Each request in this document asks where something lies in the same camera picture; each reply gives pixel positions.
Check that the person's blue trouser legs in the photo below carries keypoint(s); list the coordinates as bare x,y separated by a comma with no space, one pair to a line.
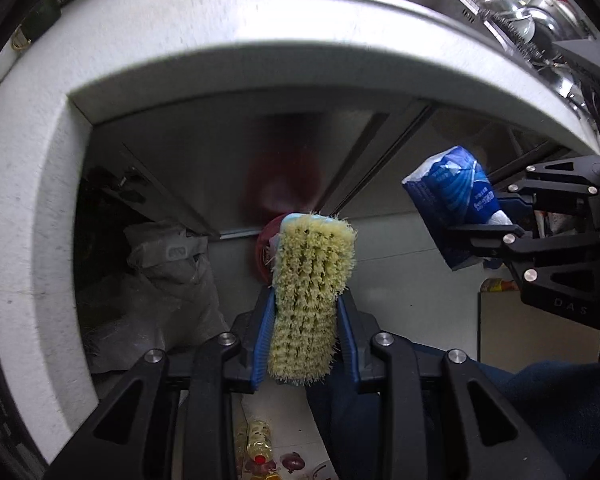
559,401

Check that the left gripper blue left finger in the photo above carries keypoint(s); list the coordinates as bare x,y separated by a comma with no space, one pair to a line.
262,343

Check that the blue tissue pack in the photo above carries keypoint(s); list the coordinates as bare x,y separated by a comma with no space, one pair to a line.
450,190

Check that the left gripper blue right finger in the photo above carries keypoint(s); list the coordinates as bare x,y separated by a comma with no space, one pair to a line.
355,333

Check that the floor oil bottle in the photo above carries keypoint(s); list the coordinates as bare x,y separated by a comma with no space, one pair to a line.
256,441

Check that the yellow scrub brush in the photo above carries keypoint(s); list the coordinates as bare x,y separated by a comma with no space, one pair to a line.
314,259

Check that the clear plastic bag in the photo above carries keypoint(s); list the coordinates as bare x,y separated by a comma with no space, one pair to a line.
166,299

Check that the steel wool scrubber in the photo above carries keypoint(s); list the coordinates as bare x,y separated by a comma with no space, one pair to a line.
525,47

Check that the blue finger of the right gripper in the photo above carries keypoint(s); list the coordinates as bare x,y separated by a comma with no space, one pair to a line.
517,210
478,240

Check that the dark green utensil mug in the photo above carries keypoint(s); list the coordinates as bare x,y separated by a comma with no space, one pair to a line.
39,20

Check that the red plastic basin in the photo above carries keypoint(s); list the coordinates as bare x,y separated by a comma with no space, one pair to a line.
265,249

